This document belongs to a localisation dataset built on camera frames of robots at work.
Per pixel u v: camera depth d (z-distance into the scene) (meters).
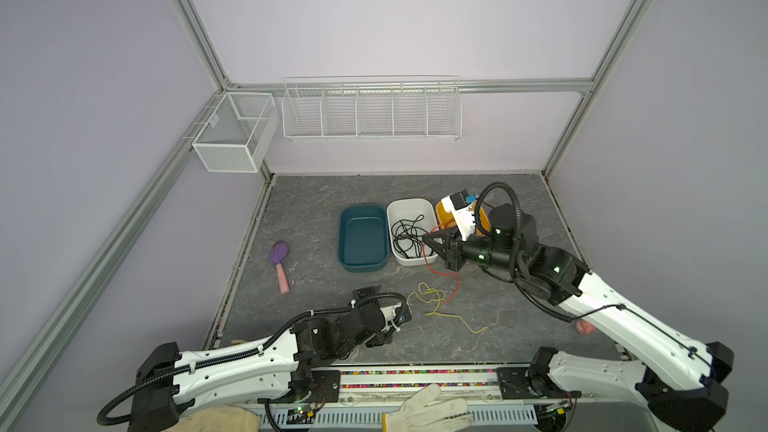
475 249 0.55
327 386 0.74
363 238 1.02
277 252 0.96
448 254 0.54
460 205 0.54
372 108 0.99
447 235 0.57
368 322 0.55
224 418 0.69
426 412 0.71
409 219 1.05
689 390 0.39
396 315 0.61
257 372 0.49
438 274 0.94
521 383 0.74
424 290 0.89
